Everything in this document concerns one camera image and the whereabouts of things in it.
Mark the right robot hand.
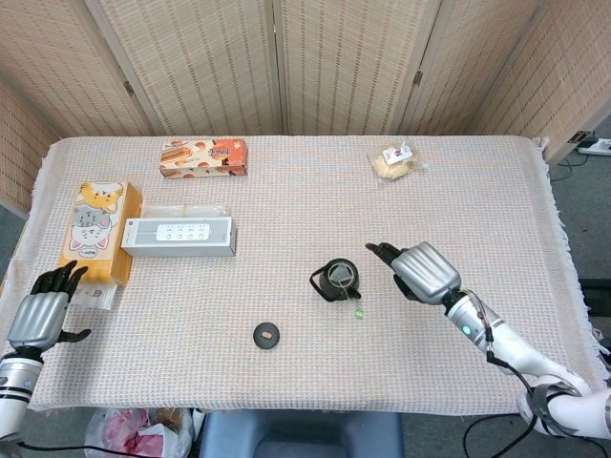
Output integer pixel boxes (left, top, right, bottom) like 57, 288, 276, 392
365, 240, 463, 306

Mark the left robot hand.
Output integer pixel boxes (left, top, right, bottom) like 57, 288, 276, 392
7, 260, 93, 355

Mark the tea bag with string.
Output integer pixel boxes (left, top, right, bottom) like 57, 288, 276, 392
330, 261, 366, 321

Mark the black teapot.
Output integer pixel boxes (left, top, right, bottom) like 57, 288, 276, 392
308, 258, 363, 303

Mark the white plastic bag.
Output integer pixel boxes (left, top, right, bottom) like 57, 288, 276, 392
84, 406, 195, 458

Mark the black teapot lid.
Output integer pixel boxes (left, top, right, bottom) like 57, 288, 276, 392
253, 323, 281, 350

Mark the small white sachet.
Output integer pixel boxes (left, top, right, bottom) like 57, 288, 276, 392
72, 284, 116, 312

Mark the yellow cat tissue box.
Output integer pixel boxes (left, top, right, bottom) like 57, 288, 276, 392
56, 181, 143, 287

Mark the bagged bread roll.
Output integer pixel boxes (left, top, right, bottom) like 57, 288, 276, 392
367, 137, 428, 189

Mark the woven pink tablecloth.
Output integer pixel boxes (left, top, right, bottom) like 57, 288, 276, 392
0, 135, 611, 414

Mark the grey power strip box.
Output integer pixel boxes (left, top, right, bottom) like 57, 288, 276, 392
120, 216, 239, 259

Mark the clear plastic packet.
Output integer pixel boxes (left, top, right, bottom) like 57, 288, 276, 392
140, 203, 232, 220

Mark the blue chair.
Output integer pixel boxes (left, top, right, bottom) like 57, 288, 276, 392
197, 409, 407, 458

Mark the white floor power strip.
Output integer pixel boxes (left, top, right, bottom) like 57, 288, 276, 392
576, 137, 611, 156

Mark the orange snack box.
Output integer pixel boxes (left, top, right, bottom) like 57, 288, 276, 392
158, 138, 249, 180

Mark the woven folding screen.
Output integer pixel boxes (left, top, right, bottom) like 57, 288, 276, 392
0, 0, 611, 220

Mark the black floor cable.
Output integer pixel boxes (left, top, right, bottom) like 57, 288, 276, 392
464, 413, 611, 458

